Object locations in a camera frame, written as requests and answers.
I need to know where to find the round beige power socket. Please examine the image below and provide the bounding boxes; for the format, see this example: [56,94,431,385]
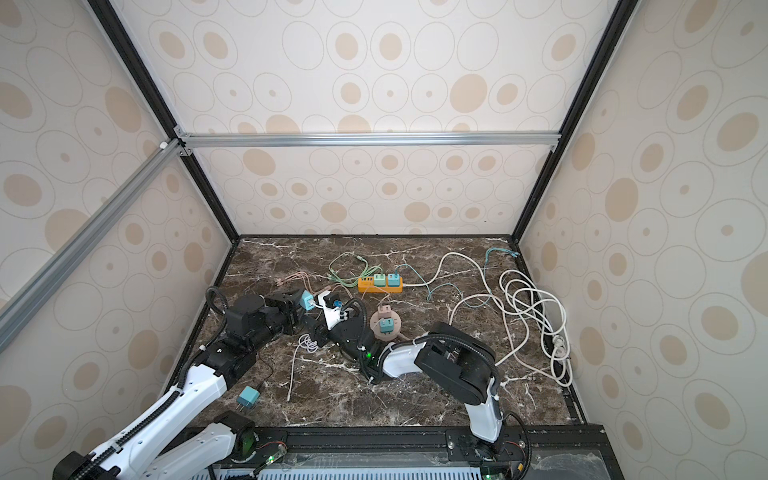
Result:
[369,309,402,342]

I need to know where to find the pink cable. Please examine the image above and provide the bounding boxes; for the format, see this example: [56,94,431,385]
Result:
[275,269,319,292]

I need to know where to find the orange power strip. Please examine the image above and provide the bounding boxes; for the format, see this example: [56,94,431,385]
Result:
[357,273,404,293]

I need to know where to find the light green charger adapter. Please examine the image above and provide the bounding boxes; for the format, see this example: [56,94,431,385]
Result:
[373,274,387,288]

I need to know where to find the light green cable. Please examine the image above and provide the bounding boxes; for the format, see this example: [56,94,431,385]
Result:
[326,250,382,289]

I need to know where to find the teal charger cable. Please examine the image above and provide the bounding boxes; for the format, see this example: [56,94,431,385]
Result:
[392,245,521,304]

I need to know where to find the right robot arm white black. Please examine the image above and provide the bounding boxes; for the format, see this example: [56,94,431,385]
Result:
[297,298,505,462]

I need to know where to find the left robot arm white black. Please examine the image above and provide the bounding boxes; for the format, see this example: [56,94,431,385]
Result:
[52,287,315,479]

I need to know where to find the white thin cable bundle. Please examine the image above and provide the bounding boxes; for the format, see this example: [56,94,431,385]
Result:
[286,332,319,403]

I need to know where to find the thin black cable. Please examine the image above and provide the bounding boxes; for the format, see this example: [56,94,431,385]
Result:
[254,347,277,391]

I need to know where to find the horizontal aluminium rail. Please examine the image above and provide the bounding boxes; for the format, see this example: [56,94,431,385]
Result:
[180,131,561,148]

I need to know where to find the white power cable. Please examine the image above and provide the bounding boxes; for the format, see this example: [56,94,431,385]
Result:
[401,251,574,388]

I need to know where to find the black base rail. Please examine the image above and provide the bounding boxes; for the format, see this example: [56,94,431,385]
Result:
[199,421,623,479]

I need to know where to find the left diagonal aluminium rail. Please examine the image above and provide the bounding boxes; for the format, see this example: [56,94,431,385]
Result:
[1,139,182,350]

